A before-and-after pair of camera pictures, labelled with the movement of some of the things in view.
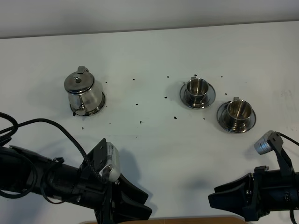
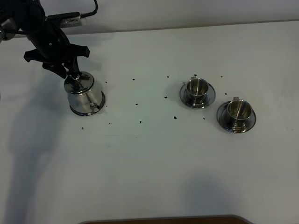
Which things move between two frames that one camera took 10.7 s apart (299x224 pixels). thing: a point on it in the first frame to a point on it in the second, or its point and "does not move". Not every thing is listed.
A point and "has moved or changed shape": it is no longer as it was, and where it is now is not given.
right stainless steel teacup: [238, 112] does not move
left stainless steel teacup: [196, 89] does not move
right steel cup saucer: [222, 116] does not move
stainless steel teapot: [85, 96] has moved or changed shape
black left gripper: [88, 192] to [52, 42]
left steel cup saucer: [209, 99] does not move
